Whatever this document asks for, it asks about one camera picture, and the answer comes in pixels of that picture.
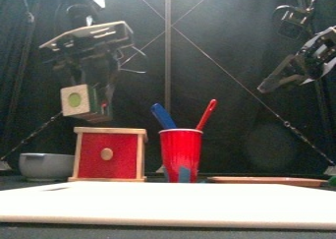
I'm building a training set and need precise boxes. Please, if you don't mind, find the grey bowl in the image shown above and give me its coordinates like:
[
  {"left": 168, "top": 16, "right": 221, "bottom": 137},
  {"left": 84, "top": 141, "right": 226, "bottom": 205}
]
[{"left": 17, "top": 152, "right": 76, "bottom": 182}]

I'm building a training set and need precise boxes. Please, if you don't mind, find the red utensil handle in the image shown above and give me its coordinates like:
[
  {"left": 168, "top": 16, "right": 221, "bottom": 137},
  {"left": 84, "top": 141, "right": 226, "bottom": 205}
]
[{"left": 194, "top": 98, "right": 218, "bottom": 132}]

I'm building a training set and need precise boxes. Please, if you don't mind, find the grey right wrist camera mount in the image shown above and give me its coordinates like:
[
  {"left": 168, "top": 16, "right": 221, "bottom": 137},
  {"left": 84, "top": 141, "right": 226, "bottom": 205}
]
[{"left": 300, "top": 57, "right": 336, "bottom": 87}]

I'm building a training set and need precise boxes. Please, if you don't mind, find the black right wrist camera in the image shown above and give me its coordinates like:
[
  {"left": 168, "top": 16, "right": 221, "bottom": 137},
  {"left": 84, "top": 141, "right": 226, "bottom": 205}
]
[{"left": 272, "top": 4, "right": 312, "bottom": 40}]

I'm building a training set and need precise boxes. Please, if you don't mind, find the white cutting board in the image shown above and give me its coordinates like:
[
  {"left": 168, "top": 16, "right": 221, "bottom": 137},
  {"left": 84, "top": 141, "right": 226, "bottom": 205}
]
[{"left": 0, "top": 181, "right": 336, "bottom": 231}]

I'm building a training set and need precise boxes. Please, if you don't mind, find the black frame post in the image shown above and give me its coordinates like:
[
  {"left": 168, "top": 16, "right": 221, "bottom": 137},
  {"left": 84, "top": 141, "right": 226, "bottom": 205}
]
[
  {"left": 312, "top": 82, "right": 332, "bottom": 165},
  {"left": 0, "top": 20, "right": 37, "bottom": 152}
]

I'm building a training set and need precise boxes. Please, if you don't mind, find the brown wooden tray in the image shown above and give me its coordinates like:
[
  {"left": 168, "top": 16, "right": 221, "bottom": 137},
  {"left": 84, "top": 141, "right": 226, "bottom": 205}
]
[{"left": 208, "top": 175, "right": 329, "bottom": 189}]

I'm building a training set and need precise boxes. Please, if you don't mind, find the toy sushi roll green centre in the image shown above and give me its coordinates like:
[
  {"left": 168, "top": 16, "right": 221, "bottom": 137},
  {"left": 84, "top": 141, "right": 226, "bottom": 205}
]
[{"left": 58, "top": 84, "right": 110, "bottom": 123}]

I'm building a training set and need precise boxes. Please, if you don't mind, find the plain diagonal brace cable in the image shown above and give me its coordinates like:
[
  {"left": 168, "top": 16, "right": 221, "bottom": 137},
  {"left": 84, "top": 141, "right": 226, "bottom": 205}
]
[{"left": 0, "top": 0, "right": 220, "bottom": 161}]

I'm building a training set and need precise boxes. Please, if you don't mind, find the red wooden drawer box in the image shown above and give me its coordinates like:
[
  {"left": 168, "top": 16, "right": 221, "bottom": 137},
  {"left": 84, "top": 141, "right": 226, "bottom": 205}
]
[{"left": 66, "top": 126, "right": 149, "bottom": 183}]

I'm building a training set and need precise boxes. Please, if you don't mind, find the diagonal brace cable with turnbuckle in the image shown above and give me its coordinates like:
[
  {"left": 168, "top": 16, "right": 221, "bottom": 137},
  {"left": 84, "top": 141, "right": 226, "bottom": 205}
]
[{"left": 126, "top": 0, "right": 336, "bottom": 166}]

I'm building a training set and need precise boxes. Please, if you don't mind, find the red plastic cup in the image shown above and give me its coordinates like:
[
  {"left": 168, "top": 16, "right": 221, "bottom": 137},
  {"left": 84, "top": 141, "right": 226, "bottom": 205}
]
[{"left": 157, "top": 128, "right": 205, "bottom": 184}]

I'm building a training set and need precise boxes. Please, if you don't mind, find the metal frame pole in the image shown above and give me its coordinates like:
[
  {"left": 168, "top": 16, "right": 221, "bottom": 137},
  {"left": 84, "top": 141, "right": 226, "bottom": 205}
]
[{"left": 164, "top": 0, "right": 173, "bottom": 112}]

